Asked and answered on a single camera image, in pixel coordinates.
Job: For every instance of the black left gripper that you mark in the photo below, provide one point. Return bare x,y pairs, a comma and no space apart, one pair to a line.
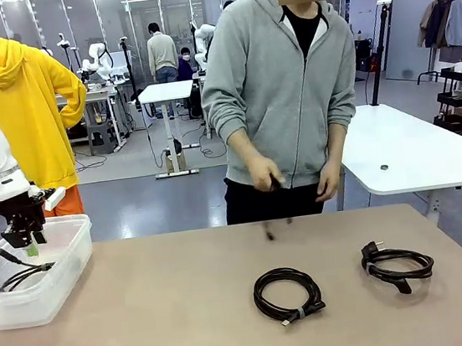
23,217

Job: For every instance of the person's right forearm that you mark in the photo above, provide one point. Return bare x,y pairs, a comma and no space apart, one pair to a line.
245,148

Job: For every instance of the person's left forearm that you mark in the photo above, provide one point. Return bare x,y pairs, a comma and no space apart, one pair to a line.
338,145

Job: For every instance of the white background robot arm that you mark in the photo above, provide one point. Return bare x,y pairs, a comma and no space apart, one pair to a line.
97,60
203,41

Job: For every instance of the person's left hand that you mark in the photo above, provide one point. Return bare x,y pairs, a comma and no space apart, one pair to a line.
328,182

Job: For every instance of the person's right hand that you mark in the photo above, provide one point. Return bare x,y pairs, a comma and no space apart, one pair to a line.
267,175

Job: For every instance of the clear plastic storage box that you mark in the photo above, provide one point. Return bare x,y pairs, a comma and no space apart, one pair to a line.
58,278

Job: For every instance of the orange shorts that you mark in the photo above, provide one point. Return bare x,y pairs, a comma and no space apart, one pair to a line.
72,201

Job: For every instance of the white table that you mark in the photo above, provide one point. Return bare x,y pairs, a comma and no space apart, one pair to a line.
422,149

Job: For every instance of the grey step stool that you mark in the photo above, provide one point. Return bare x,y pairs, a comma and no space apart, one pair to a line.
102,138

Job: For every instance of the yellow hoodie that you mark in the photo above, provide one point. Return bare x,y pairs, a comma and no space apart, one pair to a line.
30,113

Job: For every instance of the black trolley cart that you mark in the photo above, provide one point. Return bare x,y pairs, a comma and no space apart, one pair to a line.
456,99

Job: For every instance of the background work desk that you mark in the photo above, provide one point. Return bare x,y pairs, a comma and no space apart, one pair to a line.
99,94

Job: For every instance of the white standing desk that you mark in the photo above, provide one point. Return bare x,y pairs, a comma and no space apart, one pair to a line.
166,91

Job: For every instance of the clothes rack with jackets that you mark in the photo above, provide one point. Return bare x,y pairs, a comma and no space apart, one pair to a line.
449,24

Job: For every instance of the person in beige sweater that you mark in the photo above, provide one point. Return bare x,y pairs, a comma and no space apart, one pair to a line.
162,52

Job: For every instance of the seated person with mask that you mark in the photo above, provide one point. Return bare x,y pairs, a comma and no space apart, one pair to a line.
185,66

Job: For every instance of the person in grey hoodie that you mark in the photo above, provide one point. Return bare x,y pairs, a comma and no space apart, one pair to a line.
280,91

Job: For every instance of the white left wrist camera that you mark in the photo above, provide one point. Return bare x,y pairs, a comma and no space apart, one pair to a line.
55,199

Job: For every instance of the black camera tripod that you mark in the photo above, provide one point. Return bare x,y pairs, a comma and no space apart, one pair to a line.
130,75

